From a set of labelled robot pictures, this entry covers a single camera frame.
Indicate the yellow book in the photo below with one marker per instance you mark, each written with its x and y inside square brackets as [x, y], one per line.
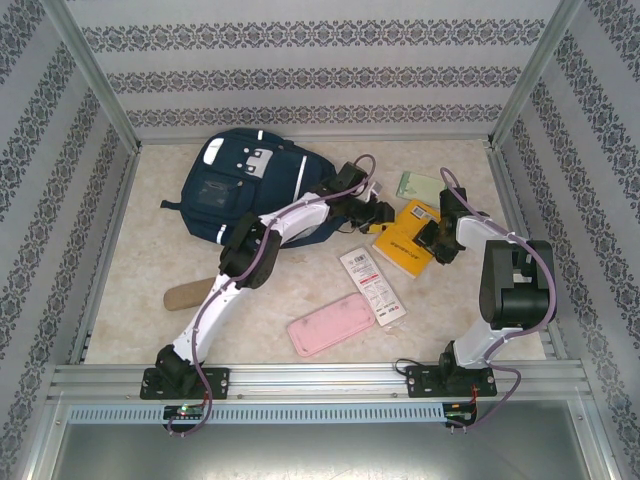
[400, 250]

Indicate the pale green notepad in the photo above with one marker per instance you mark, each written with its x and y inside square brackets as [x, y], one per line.
[420, 186]

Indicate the white packaged ruler set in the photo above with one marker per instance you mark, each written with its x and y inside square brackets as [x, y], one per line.
[372, 287]

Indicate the pink pencil case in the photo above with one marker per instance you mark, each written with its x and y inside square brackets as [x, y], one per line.
[330, 325]

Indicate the navy blue backpack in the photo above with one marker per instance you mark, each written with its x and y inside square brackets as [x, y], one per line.
[225, 185]

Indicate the brown fabric glasses case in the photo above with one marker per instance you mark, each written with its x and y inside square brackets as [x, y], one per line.
[182, 296]

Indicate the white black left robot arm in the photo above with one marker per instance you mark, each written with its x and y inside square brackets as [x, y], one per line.
[300, 215]

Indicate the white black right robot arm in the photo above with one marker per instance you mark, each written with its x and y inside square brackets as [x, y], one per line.
[480, 230]

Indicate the steel shelf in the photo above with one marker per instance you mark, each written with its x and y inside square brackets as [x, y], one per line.
[320, 455]

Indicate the aluminium side rail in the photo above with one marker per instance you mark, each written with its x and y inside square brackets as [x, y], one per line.
[123, 200]
[510, 200]

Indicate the thin aluminium wall rail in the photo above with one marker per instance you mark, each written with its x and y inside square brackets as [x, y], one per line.
[450, 143]

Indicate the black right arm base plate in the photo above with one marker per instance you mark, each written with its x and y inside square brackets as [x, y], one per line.
[417, 382]

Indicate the aluminium mounting rail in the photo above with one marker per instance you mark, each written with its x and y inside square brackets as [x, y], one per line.
[320, 381]

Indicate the aluminium frame post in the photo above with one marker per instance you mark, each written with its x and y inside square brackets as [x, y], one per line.
[95, 80]
[537, 75]

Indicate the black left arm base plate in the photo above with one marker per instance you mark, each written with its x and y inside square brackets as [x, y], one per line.
[220, 382]

